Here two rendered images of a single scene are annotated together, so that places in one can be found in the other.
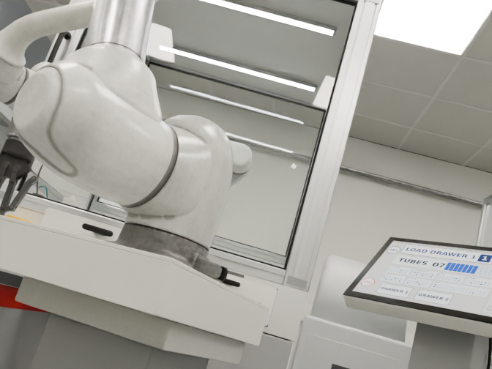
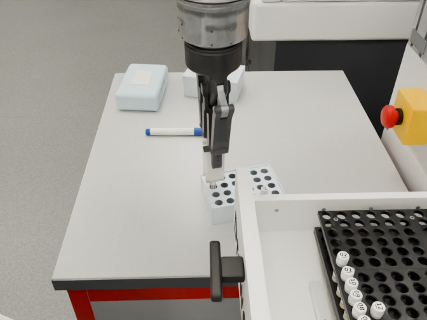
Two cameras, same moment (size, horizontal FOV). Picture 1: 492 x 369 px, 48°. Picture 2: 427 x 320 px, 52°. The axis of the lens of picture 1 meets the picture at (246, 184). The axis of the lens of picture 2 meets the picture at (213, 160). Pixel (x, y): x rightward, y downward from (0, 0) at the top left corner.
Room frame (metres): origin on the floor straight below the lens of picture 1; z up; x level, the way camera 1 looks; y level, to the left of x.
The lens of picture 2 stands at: (1.27, 0.01, 1.29)
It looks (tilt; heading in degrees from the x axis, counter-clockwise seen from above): 39 degrees down; 85
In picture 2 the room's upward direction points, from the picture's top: straight up
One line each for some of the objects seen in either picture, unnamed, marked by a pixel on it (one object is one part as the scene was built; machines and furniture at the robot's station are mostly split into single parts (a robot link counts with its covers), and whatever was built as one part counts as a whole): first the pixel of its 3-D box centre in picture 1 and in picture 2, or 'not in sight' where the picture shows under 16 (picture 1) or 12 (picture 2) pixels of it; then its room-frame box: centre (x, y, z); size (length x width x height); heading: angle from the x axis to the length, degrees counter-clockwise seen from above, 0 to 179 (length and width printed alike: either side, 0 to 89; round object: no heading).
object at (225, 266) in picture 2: (99, 230); (227, 269); (1.31, 0.30, 0.91); 0.07 x 0.04 x 0.01; 87
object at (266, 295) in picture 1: (224, 293); not in sight; (1.63, -0.03, 0.87); 0.29 x 0.02 x 0.11; 87
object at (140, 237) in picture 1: (170, 256); not in sight; (0.95, 0.09, 0.86); 0.22 x 0.18 x 0.06; 61
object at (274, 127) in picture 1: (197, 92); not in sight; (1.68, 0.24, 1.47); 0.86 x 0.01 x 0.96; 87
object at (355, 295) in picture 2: not in sight; (351, 306); (1.43, 0.26, 0.89); 0.01 x 0.01 x 0.05
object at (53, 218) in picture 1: (97, 245); (250, 286); (1.33, 0.30, 0.87); 0.29 x 0.02 x 0.11; 87
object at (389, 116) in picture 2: not in sight; (391, 116); (1.62, 0.61, 0.88); 0.04 x 0.03 x 0.04; 87
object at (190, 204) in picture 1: (182, 177); not in sight; (0.95, 0.11, 1.00); 0.18 x 0.16 x 0.22; 138
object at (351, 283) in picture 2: not in sight; (347, 294); (1.43, 0.27, 0.89); 0.01 x 0.01 x 0.05
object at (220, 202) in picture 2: not in sight; (241, 193); (1.36, 0.55, 0.78); 0.12 x 0.08 x 0.04; 9
